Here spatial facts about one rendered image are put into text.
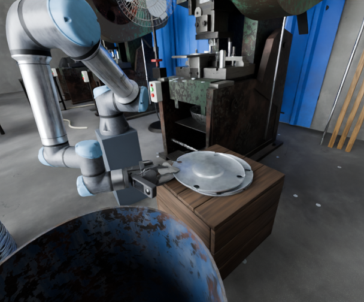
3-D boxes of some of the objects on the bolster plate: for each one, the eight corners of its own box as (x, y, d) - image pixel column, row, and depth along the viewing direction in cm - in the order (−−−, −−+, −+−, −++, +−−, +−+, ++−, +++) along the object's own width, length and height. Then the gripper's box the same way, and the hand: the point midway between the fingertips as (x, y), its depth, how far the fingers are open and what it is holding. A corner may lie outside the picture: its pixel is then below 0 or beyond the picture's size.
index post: (222, 68, 107) (223, 48, 103) (218, 68, 109) (218, 49, 105) (225, 68, 109) (226, 48, 104) (221, 67, 111) (222, 48, 106)
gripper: (122, 161, 73) (175, 153, 79) (125, 181, 77) (175, 171, 83) (123, 173, 66) (181, 163, 72) (127, 194, 70) (181, 183, 76)
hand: (177, 172), depth 75 cm, fingers closed, pressing on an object
